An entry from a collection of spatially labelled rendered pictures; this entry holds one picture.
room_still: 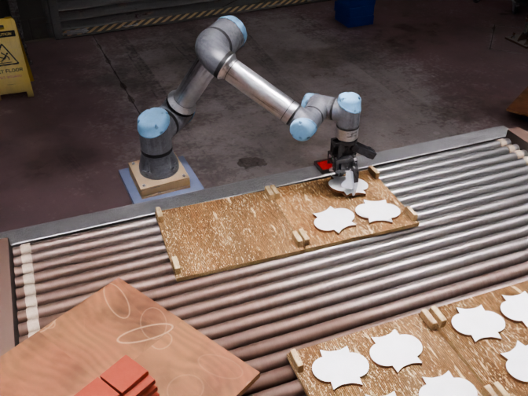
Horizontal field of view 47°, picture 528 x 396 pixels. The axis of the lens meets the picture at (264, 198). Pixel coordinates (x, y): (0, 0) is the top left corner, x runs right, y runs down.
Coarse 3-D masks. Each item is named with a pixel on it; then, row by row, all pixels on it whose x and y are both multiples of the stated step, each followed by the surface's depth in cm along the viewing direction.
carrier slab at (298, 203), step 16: (368, 176) 223; (288, 192) 214; (304, 192) 214; (320, 192) 214; (336, 192) 214; (368, 192) 214; (384, 192) 214; (288, 208) 206; (304, 208) 206; (320, 208) 206; (336, 208) 206; (352, 208) 206; (400, 208) 206; (304, 224) 199; (368, 224) 199; (384, 224) 199; (400, 224) 199; (416, 224) 200; (320, 240) 192; (336, 240) 192; (352, 240) 194
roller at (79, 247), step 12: (516, 144) 245; (468, 156) 237; (480, 156) 239; (492, 156) 240; (408, 168) 230; (420, 168) 231; (432, 168) 232; (384, 180) 226; (144, 228) 200; (156, 228) 200; (96, 240) 195; (108, 240) 196; (120, 240) 197; (36, 252) 190; (48, 252) 190; (60, 252) 191; (72, 252) 192
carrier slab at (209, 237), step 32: (256, 192) 214; (160, 224) 199; (192, 224) 199; (224, 224) 199; (256, 224) 199; (288, 224) 199; (192, 256) 186; (224, 256) 186; (256, 256) 186; (288, 256) 188
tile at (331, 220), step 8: (328, 208) 205; (344, 208) 205; (320, 216) 201; (328, 216) 201; (336, 216) 201; (344, 216) 201; (352, 216) 201; (320, 224) 197; (328, 224) 197; (336, 224) 197; (344, 224) 197; (352, 224) 197; (328, 232) 195; (336, 232) 195
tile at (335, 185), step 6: (330, 180) 215; (336, 180) 216; (342, 180) 216; (360, 180) 218; (330, 186) 211; (336, 186) 212; (360, 186) 214; (366, 186) 215; (342, 192) 210; (348, 192) 210; (360, 192) 211
